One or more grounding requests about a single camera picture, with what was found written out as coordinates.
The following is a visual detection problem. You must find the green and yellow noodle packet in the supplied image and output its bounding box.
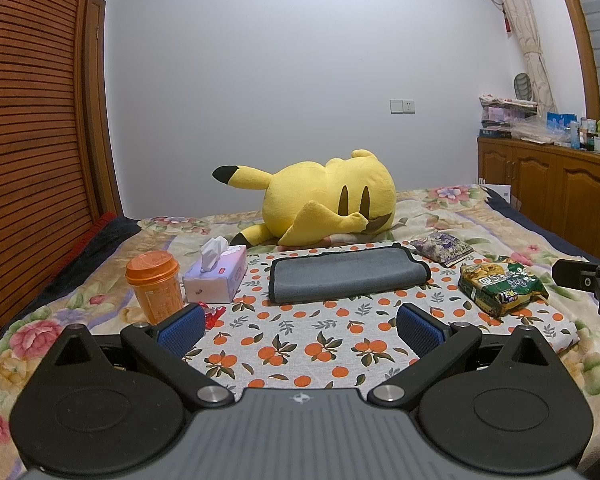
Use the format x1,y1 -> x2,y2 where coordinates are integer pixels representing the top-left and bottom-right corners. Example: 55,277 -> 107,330
458,261 -> 550,318

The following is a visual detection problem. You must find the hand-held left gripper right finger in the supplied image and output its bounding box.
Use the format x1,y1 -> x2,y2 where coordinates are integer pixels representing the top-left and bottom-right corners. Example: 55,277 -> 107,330
367,303 -> 558,409

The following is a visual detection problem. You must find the small red packet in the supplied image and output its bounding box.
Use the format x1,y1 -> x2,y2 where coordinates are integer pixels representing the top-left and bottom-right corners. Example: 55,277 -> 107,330
197,301 -> 226,330

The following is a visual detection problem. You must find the purple snack packet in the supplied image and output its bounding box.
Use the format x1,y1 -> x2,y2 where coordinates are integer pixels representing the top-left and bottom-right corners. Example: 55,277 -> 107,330
411,232 -> 474,268

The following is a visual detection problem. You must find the purple and grey towel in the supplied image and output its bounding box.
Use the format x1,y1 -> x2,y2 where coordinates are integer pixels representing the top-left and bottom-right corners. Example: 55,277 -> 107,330
269,242 -> 431,305

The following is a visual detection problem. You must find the pink purple box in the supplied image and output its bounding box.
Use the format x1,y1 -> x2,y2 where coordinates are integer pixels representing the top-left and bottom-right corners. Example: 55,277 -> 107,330
482,106 -> 538,130

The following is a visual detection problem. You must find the dark fuzzy blanket red trim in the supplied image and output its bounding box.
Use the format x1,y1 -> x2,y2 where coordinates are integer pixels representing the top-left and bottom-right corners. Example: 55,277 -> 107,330
0,211 -> 142,361

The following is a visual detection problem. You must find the blue and white box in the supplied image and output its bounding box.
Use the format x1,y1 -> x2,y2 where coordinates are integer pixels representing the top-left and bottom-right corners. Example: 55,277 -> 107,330
547,112 -> 578,143

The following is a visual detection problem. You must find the navy bed sheet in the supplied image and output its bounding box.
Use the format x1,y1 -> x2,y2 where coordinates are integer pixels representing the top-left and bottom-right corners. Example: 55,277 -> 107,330
484,187 -> 600,263

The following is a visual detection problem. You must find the patterned cloth bundle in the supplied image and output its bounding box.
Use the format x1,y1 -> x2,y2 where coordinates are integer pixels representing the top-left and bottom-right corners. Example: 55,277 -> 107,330
479,94 -> 539,109

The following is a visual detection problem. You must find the orange lidded cup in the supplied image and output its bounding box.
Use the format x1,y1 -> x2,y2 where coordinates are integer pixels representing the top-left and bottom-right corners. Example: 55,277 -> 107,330
126,252 -> 186,325

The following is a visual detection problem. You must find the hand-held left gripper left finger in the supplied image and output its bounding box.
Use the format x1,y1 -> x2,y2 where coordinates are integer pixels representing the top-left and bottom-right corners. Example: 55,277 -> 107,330
44,303 -> 236,409

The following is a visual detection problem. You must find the wooden cabinet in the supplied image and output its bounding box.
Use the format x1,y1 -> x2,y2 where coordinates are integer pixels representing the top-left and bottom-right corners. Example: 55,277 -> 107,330
477,135 -> 600,263

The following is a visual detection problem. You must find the clear plastic bag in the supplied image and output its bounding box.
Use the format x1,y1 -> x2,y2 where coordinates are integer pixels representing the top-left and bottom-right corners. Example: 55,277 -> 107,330
511,116 -> 557,145

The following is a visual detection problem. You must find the wooden louvred wardrobe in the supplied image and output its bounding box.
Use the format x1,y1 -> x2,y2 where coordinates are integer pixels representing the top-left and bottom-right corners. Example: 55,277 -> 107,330
0,0 -> 103,351

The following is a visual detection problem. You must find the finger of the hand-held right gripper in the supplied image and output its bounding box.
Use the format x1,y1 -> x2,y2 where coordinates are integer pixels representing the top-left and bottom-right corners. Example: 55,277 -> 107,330
551,258 -> 600,317

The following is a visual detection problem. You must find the wooden window frame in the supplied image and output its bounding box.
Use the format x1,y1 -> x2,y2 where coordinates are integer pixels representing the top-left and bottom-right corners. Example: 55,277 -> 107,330
550,0 -> 600,117

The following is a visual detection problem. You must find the orange print white cloth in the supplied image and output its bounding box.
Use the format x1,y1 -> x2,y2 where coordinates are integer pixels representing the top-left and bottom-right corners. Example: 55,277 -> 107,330
180,242 -> 579,402

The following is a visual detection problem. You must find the wooden door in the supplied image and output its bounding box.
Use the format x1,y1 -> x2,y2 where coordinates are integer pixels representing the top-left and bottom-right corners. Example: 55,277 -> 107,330
82,0 -> 125,217

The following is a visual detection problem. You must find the white tissue box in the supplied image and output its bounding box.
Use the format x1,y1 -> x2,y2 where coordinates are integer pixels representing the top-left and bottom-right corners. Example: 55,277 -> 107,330
182,236 -> 248,304

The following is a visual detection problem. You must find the yellow plush toy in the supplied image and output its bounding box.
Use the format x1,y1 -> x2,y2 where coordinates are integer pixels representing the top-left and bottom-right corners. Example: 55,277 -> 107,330
212,149 -> 397,248

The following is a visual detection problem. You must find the white paper box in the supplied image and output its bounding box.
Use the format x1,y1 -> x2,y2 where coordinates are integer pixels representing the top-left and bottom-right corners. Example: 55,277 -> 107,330
478,178 -> 514,204

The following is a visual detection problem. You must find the cream patterned curtain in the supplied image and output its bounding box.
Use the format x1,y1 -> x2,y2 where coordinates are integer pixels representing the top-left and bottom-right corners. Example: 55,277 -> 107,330
482,0 -> 557,112

